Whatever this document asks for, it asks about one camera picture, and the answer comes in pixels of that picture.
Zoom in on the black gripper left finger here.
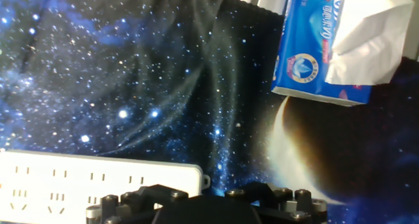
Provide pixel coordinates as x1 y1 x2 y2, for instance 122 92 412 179
85 183 191 224

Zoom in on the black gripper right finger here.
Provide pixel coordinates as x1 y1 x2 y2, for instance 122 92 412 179
225 181 328 224

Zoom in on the white power strip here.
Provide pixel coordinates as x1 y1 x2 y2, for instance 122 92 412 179
0 149 211 224

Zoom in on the blue galaxy print cloth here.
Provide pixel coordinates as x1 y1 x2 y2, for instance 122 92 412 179
0 0 419 224

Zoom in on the blue tissue box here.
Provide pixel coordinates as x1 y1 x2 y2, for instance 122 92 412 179
270 0 374 107

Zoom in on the white tissue sheet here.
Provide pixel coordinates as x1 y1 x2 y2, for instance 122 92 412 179
325 0 415 86

